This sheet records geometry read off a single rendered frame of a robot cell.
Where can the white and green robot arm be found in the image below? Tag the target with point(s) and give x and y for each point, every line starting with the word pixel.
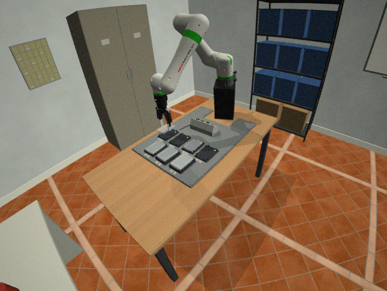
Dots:
pixel 192 27

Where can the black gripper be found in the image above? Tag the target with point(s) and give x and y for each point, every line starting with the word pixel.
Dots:
pixel 161 109

